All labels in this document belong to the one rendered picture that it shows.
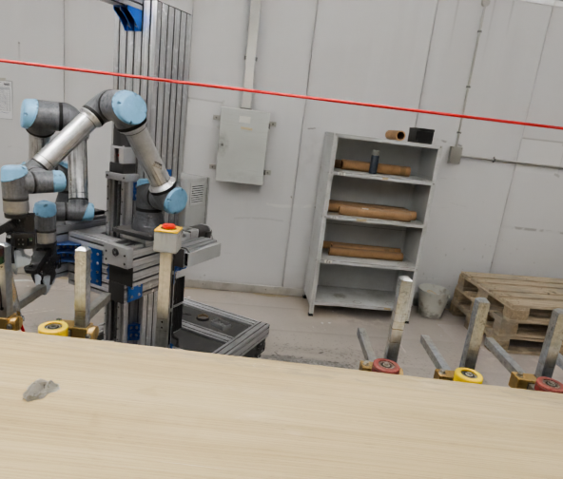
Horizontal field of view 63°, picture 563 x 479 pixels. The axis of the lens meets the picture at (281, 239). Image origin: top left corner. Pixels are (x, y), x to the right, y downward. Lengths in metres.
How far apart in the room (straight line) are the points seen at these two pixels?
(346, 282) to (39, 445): 3.63
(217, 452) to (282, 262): 3.35
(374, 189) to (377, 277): 0.85
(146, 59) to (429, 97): 2.73
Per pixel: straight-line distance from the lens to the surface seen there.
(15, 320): 1.70
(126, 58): 2.42
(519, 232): 4.93
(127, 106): 1.79
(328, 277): 4.37
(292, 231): 4.21
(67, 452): 1.06
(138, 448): 1.05
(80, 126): 1.89
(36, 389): 1.24
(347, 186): 4.20
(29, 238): 1.73
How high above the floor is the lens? 1.56
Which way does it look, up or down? 14 degrees down
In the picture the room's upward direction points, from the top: 7 degrees clockwise
